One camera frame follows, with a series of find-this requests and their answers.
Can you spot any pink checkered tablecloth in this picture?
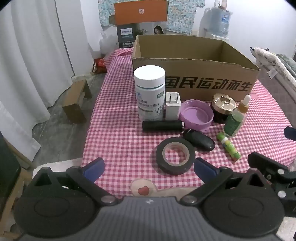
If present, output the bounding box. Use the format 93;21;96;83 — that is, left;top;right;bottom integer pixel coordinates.
84;47;296;197

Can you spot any orange and black printed box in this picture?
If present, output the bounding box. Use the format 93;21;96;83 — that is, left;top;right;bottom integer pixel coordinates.
114;0;168;49

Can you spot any white fluffy mat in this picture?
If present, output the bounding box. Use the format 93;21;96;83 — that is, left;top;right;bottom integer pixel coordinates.
32;158;82;179

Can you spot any clear water jug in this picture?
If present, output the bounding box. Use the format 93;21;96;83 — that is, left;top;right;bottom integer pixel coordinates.
208;6;232;36

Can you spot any white plastic bag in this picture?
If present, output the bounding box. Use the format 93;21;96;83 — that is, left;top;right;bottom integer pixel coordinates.
89;29;117;58

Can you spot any white water dispenser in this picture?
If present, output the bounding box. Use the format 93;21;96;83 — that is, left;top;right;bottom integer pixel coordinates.
203;30;230;43

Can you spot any white charger plug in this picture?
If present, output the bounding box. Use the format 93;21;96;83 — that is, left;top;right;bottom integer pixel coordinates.
165;92;181;121

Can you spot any purple plastic lid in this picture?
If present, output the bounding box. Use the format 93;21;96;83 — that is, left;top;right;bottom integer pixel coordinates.
179;99;214;132

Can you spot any black tape roll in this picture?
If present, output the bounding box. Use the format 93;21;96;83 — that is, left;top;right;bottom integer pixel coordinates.
156;137;196;176

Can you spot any green dropper bottle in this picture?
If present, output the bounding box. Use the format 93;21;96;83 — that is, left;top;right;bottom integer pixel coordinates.
223;94;251;137

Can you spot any black cylinder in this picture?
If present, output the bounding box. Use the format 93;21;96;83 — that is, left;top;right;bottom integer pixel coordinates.
142;120;184;133

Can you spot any dark flat object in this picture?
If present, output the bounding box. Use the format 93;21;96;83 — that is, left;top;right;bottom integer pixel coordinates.
0;132;22;204

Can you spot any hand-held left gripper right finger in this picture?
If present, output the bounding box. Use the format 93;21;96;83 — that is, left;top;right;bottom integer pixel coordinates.
180;158;274;206

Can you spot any green glue stick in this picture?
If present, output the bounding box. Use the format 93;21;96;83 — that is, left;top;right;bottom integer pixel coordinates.
217;132;241;163

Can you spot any dark jar with gold lid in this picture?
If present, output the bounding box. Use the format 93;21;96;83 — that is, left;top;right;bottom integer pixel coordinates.
210;93;238;124

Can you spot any wooden stool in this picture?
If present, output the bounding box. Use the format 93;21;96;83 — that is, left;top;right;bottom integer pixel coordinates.
62;79;92;125

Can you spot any red packet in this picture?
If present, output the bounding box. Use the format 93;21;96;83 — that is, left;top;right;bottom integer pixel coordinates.
92;58;107;74

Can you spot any white pill bottle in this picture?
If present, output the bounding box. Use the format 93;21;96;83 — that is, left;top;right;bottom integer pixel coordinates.
134;65;166;122

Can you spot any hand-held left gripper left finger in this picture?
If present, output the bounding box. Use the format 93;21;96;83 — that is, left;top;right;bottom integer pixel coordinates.
24;158;119;207

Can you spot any brown cardboard box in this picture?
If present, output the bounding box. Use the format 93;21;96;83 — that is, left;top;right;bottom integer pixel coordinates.
132;35;260;102

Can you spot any grey cushion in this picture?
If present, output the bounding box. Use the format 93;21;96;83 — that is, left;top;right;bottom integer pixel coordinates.
276;53;296;78

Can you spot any white curtain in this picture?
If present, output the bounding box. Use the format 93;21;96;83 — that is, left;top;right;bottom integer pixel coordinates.
0;0;103;149

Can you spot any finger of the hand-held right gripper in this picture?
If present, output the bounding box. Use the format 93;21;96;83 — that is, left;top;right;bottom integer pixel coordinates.
247;152;296;202
284;126;296;141

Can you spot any white fuzzy blanket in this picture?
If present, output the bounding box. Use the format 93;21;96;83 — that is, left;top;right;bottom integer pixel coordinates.
250;46;296;87

